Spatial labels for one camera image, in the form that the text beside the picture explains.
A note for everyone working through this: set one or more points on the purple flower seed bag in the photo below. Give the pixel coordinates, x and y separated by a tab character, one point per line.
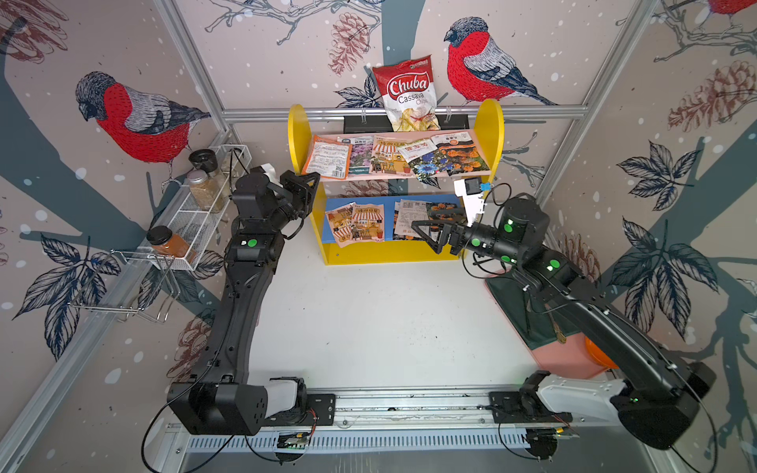
361	154

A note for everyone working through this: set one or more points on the white text seed bag lower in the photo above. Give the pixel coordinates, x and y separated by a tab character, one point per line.
405	213

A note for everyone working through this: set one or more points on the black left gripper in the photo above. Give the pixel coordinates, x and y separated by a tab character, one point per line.
296	183

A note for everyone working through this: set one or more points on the orange flower seed bag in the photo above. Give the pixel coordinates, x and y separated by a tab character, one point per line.
440	211
457	153

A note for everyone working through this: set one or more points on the chrome wire hook rack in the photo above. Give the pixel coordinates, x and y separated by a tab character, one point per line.
145	288

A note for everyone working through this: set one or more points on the orange sauce jar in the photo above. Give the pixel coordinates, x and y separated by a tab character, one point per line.
166	242

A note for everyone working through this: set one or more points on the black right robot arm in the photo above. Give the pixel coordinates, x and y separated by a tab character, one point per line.
659	395

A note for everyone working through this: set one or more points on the white wire spice rack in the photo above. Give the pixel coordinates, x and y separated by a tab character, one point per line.
197	227

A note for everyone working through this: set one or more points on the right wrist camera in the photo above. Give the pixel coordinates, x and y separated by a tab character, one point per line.
472	192

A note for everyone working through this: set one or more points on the market stall seed bag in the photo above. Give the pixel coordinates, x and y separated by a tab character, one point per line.
386	160

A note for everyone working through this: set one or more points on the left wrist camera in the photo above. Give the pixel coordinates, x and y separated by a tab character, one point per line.
270	172

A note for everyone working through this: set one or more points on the clear spice jar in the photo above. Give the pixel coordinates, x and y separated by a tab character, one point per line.
232	163

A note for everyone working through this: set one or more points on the orange flower seed bag top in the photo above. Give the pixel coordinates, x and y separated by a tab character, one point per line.
457	153

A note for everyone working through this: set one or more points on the black wall bracket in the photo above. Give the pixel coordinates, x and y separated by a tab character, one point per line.
381	124

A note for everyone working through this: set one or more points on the market stall bag lower left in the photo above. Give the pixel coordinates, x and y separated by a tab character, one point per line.
341	224

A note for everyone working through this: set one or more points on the yellow two-tier shelf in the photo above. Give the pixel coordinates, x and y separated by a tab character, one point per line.
488	134

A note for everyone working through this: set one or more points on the silver lid spice jar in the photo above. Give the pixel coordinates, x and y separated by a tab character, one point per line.
205	191

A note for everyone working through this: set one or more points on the black lid spice jar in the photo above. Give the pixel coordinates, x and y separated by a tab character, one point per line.
206	160

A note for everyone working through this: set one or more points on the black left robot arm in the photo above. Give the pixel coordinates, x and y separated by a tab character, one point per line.
217	399

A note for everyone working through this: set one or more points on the pink tray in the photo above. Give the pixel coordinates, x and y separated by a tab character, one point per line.
567	357

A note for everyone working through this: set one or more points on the red Chuba chips bag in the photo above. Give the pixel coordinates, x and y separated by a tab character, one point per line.
409	95

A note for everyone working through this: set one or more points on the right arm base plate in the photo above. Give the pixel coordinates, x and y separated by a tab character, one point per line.
511	407

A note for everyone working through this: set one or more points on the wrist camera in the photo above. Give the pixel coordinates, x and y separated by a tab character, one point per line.
472	192
270	172

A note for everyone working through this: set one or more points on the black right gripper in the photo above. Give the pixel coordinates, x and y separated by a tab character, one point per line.
446	229

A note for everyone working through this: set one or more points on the blue flower seed bag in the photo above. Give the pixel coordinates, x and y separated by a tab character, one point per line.
424	159

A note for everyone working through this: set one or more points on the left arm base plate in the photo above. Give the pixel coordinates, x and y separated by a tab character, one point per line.
317	410

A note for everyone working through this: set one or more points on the orange white seed bag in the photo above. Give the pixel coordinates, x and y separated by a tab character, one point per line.
329	158

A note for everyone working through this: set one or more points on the orange flower seed bag lower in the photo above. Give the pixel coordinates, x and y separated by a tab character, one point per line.
440	211

